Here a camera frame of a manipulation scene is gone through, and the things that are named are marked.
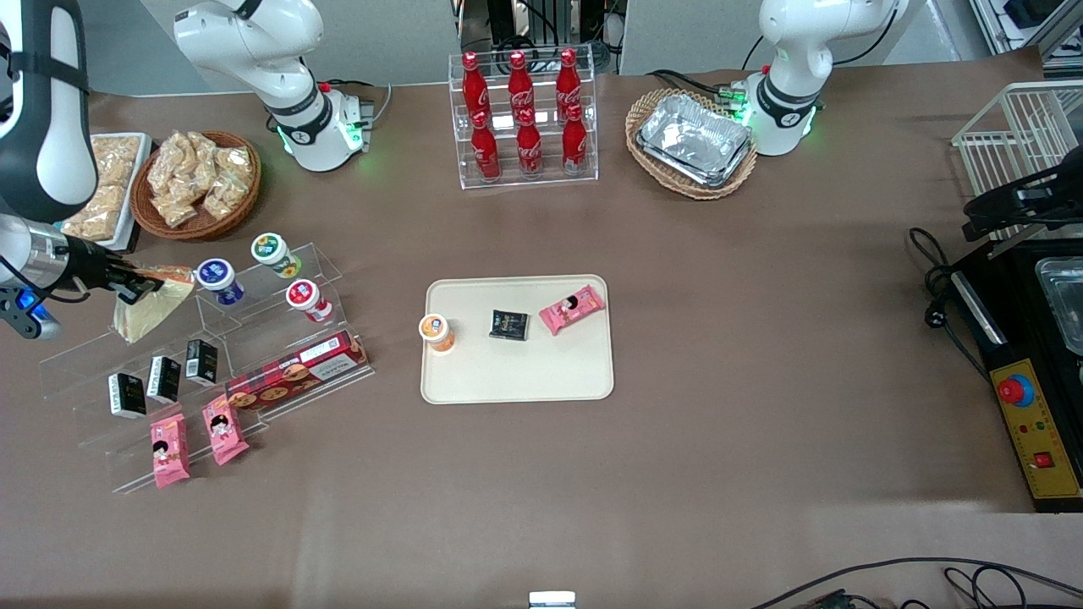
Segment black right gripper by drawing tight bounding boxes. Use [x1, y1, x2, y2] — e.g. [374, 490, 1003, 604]
[59, 235, 163, 305]

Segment triangle sandwich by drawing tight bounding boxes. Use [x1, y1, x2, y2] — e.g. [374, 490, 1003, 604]
[113, 265, 197, 343]

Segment white rectangular snack tray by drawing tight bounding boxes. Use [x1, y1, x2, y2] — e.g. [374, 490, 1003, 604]
[55, 133, 153, 253]

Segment beige plastic tray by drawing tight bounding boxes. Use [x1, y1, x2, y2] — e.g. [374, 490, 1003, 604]
[421, 274, 615, 405]

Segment foil tray in machine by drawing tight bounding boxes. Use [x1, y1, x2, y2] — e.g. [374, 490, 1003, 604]
[1034, 258, 1083, 356]

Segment wrapped cracker pack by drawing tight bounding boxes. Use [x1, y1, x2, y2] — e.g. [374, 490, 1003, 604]
[61, 184, 128, 242]
[89, 135, 140, 185]

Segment wicker basket with snack bags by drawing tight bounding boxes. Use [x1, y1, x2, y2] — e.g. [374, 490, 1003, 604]
[131, 131, 262, 242]

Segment clear bag of snacks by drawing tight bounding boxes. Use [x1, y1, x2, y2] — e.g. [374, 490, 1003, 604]
[216, 145, 253, 183]
[152, 188, 200, 229]
[146, 135, 191, 191]
[201, 173, 242, 221]
[188, 131, 219, 183]

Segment blue lid cup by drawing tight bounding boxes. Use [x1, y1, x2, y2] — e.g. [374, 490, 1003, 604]
[196, 259, 246, 306]

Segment small black carton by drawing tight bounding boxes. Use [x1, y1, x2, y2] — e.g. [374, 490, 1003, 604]
[107, 373, 147, 420]
[185, 339, 219, 387]
[146, 356, 181, 403]

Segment clear acrylic stepped display stand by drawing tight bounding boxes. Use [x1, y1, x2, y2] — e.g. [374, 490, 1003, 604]
[38, 243, 375, 496]

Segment green lid cup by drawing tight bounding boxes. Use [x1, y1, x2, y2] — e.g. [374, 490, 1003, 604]
[251, 233, 303, 280]

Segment pink snack packet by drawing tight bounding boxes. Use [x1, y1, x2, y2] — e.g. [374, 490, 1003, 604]
[150, 413, 190, 490]
[539, 285, 607, 337]
[201, 395, 250, 466]

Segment red lid cup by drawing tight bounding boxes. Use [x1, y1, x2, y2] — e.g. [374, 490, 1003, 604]
[285, 279, 333, 324]

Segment red cookie box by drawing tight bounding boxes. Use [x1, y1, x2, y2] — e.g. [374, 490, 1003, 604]
[225, 330, 371, 413]

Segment orange lid cup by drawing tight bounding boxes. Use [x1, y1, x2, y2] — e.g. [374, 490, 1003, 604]
[419, 314, 457, 354]

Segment clear acrylic bottle rack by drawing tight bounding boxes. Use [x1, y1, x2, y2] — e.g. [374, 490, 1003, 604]
[448, 47, 599, 190]

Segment red cola bottle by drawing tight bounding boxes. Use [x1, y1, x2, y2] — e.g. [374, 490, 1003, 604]
[506, 51, 534, 119]
[555, 48, 583, 115]
[562, 103, 589, 177]
[516, 108, 544, 180]
[470, 110, 502, 183]
[461, 52, 490, 119]

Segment black snack packet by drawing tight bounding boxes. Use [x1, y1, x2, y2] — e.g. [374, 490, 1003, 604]
[489, 310, 531, 342]

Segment black equipment stand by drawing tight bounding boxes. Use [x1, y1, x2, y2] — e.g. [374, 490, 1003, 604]
[457, 0, 612, 73]

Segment stacked aluminium foil trays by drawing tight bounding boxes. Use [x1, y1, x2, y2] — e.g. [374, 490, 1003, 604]
[636, 93, 754, 189]

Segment wicker basket with foil trays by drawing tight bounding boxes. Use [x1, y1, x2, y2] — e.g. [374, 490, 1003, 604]
[625, 89, 759, 201]

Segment black sealing machine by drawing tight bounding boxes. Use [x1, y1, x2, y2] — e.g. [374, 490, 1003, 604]
[948, 241, 1083, 514]

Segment red emergency stop button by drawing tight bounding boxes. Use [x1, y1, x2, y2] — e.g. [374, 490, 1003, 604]
[997, 374, 1035, 409]

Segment yellow control panel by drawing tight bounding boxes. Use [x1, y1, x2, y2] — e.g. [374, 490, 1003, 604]
[988, 358, 1082, 500]

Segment black power cable with plug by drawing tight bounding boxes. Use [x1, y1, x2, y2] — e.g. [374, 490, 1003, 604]
[908, 227, 991, 381]

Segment long black cable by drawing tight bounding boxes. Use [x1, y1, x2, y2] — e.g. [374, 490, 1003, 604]
[749, 557, 1083, 609]

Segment black machine handle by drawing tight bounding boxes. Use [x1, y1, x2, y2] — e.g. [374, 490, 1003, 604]
[963, 161, 1083, 242]

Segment white wire rack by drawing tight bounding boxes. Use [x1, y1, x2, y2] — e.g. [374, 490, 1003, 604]
[952, 80, 1083, 246]

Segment looped black cable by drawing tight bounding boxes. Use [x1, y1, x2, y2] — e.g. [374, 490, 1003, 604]
[943, 565, 1043, 609]

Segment metal shelf frame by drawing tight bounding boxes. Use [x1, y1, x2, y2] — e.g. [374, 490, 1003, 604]
[969, 0, 1083, 77]

